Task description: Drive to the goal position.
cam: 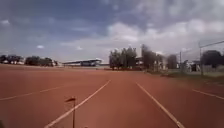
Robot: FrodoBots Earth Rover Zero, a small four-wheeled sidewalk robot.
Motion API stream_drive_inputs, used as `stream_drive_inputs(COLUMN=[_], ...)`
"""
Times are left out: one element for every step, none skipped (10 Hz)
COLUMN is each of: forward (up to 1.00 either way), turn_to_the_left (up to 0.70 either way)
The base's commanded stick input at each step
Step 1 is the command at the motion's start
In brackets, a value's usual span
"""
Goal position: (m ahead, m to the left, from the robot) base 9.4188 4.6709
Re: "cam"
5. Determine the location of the group of tall trees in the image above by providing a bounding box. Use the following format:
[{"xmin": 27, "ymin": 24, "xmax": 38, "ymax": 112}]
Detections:
[{"xmin": 108, "ymin": 43, "xmax": 180, "ymax": 71}]

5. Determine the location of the grandstand building with roof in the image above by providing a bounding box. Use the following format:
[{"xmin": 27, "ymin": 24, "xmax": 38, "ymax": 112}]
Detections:
[{"xmin": 61, "ymin": 58, "xmax": 104, "ymax": 68}]

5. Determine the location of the red running track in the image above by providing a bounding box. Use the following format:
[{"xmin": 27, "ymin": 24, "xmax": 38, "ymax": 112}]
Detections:
[{"xmin": 0, "ymin": 63, "xmax": 224, "ymax": 128}]

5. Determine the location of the robot's own part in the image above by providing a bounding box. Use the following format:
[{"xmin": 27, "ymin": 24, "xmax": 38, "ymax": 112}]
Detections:
[{"xmin": 64, "ymin": 96, "xmax": 77, "ymax": 128}]

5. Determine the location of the row of distant trees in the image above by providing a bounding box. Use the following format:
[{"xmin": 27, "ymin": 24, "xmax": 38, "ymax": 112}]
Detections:
[{"xmin": 0, "ymin": 54, "xmax": 60, "ymax": 67}]

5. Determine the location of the grass strip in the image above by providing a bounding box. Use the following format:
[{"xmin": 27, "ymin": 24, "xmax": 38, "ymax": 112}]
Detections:
[{"xmin": 145, "ymin": 68, "xmax": 224, "ymax": 85}]

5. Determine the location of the wire fence with poles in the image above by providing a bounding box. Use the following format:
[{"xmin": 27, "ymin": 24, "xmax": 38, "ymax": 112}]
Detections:
[{"xmin": 175, "ymin": 39, "xmax": 224, "ymax": 78}]

